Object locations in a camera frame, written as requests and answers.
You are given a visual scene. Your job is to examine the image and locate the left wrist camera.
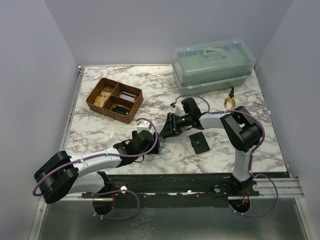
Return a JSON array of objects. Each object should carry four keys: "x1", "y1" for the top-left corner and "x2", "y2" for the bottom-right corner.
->
[{"x1": 136, "y1": 119, "x2": 152, "y2": 134}]

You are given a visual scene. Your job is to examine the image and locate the aluminium frame rail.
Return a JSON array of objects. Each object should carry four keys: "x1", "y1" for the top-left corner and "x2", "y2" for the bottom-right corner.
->
[{"x1": 58, "y1": 66, "x2": 86, "y2": 152}]

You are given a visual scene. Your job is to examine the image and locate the yellow handled pliers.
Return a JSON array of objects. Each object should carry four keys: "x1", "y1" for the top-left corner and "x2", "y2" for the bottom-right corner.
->
[{"x1": 224, "y1": 87, "x2": 236, "y2": 110}]

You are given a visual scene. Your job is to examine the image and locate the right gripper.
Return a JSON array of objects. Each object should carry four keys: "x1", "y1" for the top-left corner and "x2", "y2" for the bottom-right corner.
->
[{"x1": 159, "y1": 113, "x2": 192, "y2": 139}]

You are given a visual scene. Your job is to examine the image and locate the green card holder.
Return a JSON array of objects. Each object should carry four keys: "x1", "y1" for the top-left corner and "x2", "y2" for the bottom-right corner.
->
[{"x1": 159, "y1": 138, "x2": 166, "y2": 153}]

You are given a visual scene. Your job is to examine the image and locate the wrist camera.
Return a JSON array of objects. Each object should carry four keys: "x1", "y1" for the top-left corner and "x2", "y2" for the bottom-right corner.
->
[
  {"x1": 136, "y1": 119, "x2": 152, "y2": 134},
  {"x1": 169, "y1": 101, "x2": 182, "y2": 115}
]

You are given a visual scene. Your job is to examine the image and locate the translucent green storage box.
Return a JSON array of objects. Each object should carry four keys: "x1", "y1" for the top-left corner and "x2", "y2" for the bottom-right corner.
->
[{"x1": 171, "y1": 39, "x2": 256, "y2": 95}]

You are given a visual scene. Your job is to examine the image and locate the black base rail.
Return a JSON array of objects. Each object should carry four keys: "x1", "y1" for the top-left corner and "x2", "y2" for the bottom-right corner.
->
[{"x1": 82, "y1": 172, "x2": 290, "y2": 215}]

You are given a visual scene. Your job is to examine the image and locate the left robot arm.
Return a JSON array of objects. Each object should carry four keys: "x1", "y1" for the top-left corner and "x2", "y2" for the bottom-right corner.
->
[{"x1": 32, "y1": 130, "x2": 163, "y2": 204}]

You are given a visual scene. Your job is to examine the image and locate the black card holder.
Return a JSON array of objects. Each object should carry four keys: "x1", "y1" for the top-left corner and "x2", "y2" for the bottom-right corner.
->
[{"x1": 189, "y1": 132, "x2": 210, "y2": 154}]

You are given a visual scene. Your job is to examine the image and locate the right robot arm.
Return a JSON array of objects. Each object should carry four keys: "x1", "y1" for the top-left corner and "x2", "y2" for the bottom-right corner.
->
[{"x1": 159, "y1": 97, "x2": 265, "y2": 196}]

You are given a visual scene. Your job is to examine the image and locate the woven brown basket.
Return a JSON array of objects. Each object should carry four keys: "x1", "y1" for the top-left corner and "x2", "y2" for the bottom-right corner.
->
[{"x1": 85, "y1": 77, "x2": 143, "y2": 124}]

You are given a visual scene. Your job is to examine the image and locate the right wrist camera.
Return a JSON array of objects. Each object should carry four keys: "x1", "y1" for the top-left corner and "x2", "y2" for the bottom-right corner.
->
[{"x1": 169, "y1": 101, "x2": 182, "y2": 115}]

